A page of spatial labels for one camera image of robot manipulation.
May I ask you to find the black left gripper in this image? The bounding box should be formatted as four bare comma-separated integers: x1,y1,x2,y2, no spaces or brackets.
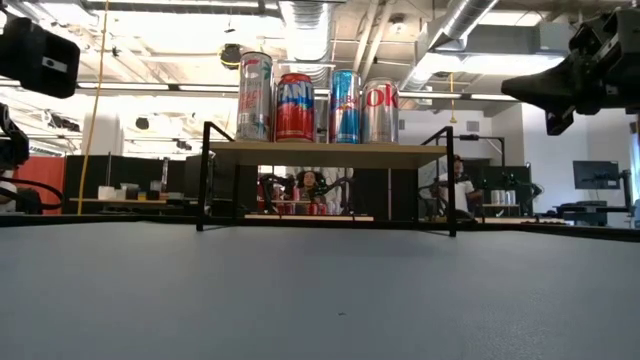
0,15,81,171

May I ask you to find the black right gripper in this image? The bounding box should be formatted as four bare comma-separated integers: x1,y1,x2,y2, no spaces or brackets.
501,7,640,136

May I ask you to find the silver Diet Coke can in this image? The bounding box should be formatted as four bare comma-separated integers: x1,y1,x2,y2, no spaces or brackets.
360,77,400,145

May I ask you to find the blue silver Red Bull can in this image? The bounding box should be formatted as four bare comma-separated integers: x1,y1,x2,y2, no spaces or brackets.
329,69,362,145

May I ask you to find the white Celsius Peach Vibe can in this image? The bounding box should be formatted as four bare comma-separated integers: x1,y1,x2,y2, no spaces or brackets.
235,51,274,142

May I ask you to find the red Fanta strawberry can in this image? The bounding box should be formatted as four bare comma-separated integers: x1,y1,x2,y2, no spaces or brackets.
274,72,316,143

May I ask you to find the black computer monitor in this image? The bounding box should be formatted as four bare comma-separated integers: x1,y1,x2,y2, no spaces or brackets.
572,159,621,190

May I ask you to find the orange panel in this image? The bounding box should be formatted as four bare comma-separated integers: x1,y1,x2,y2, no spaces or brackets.
14,155,67,216

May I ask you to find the dark desk with equipment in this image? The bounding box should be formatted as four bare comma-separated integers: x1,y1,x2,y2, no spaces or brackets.
552,199,632,226

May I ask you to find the person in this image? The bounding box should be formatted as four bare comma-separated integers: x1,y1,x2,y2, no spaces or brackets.
294,169,324,204
439,154,481,215

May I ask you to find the black panel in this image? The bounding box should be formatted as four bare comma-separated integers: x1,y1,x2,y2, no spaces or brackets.
63,153,201,216

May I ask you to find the black round ceiling fixture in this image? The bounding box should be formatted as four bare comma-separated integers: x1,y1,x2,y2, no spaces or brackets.
219,43,243,69

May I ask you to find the distant wooden table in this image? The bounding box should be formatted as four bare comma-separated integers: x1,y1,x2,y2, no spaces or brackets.
244,213,375,222

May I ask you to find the blue table mat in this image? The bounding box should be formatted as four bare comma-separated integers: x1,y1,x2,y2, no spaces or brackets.
0,222,640,360

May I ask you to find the yellow cable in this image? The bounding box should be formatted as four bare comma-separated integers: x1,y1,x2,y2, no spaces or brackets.
448,72,459,125
75,0,111,215

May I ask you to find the smooth silver ventilation duct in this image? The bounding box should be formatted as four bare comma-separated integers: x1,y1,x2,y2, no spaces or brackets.
397,0,501,94

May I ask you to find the black cable loop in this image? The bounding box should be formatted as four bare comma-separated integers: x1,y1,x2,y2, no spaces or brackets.
0,174,65,212

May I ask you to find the black aluminium table frame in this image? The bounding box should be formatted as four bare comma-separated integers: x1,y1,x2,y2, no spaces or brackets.
0,213,640,242

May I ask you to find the wooden shelf black metal frame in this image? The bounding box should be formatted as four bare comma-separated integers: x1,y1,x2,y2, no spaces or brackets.
195,120,459,238

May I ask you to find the corrugated silver ventilation duct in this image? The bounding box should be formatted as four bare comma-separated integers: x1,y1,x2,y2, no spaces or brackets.
279,0,332,87

